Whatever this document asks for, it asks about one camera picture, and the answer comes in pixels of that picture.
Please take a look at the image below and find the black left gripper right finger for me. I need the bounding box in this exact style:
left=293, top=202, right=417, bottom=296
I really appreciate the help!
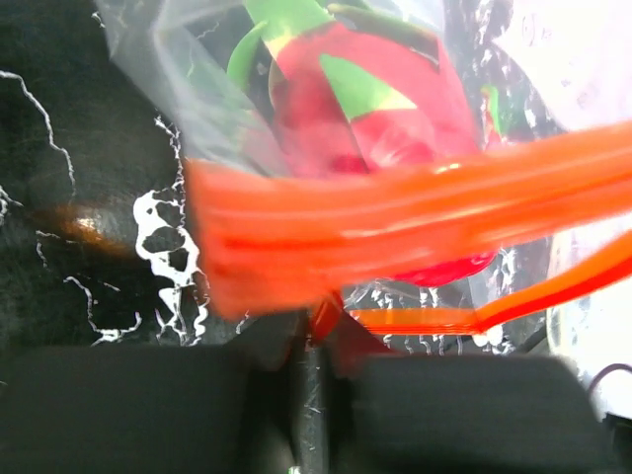
left=321, top=312, right=622, bottom=473

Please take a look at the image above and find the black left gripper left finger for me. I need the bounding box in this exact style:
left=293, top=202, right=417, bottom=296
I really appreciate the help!
left=1, top=315, right=306, bottom=473

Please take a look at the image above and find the clear bag with orange zipper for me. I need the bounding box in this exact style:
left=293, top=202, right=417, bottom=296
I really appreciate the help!
left=97, top=1, right=631, bottom=338

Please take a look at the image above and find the pink dragon fruit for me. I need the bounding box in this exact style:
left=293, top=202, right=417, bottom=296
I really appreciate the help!
left=226, top=0, right=505, bottom=287

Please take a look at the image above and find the black marble pattern mat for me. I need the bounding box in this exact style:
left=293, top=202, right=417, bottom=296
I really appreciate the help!
left=1, top=1, right=241, bottom=356

